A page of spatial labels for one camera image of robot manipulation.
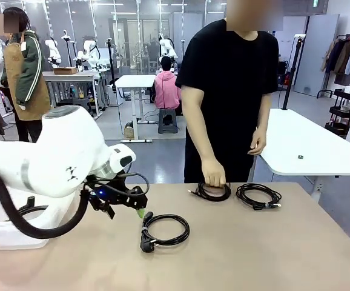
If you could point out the person in black t-shirt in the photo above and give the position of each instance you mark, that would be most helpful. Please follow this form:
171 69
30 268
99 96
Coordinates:
229 75

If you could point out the white plastic storage bin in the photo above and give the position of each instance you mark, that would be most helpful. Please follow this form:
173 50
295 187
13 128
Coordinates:
11 239

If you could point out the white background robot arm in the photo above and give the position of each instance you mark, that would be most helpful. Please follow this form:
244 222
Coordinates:
167 47
90 50
54 51

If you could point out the black pole stand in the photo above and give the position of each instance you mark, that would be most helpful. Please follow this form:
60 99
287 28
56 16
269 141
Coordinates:
290 82

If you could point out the grey background work table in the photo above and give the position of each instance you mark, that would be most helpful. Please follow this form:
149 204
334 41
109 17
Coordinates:
72 77

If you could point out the person's right forearm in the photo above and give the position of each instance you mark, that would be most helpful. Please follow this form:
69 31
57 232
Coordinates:
205 142

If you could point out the person's left forearm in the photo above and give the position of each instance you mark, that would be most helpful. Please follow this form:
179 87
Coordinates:
262 118

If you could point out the person's left hand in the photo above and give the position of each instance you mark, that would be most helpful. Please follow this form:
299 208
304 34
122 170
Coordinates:
258 142

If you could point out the black utility cart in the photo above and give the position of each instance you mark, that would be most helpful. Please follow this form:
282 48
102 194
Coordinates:
343 112

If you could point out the black bags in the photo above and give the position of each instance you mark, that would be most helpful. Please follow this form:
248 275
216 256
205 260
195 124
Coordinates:
284 72

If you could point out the person in pink hoodie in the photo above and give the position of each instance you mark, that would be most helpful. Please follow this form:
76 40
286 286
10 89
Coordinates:
166 91

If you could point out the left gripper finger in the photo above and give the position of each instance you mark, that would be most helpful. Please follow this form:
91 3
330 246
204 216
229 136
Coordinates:
110 211
140 213

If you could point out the clothes rack with coats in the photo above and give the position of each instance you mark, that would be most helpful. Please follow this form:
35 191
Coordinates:
344 57

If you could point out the person in green jacket apron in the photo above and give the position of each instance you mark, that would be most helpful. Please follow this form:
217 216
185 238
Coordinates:
26 78

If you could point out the black camera tripod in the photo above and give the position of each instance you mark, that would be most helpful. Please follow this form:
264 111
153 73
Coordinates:
111 60

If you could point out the brown cardboard box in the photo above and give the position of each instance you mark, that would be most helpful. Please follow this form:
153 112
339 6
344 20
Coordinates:
65 70

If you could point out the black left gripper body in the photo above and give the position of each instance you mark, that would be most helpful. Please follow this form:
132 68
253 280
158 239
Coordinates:
123 195

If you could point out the white standing desk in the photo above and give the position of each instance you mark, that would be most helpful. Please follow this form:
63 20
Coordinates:
135 80

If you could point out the white desk table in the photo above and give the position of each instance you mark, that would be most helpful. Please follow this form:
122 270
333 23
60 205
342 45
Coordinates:
299 136

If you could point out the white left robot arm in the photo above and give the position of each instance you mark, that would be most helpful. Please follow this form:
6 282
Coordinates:
57 151

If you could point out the person's right hand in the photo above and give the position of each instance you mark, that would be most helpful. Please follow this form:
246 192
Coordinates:
214 172

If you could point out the grey partition panel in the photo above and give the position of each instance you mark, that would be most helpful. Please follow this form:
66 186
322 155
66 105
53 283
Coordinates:
317 54

